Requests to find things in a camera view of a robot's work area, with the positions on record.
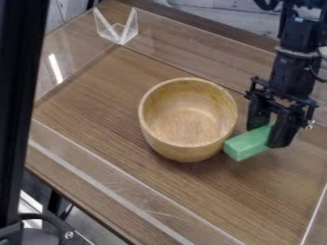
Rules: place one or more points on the green rectangular block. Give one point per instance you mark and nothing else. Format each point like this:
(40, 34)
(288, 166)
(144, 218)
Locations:
(247, 144)

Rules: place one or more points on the black table leg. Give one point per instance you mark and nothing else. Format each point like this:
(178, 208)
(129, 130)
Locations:
(53, 202)

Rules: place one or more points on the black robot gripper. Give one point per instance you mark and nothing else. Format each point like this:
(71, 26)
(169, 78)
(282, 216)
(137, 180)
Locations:
(284, 95)

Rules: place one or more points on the brown wooden bowl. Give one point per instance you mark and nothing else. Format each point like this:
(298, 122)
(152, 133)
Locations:
(187, 116)

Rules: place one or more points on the clear acrylic corner bracket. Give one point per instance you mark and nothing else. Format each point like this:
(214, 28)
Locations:
(117, 33)

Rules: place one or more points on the black metal base plate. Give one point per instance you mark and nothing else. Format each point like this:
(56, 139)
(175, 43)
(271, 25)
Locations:
(73, 237)

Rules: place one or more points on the clear acrylic tray wall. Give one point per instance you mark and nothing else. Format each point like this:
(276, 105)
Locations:
(87, 150)

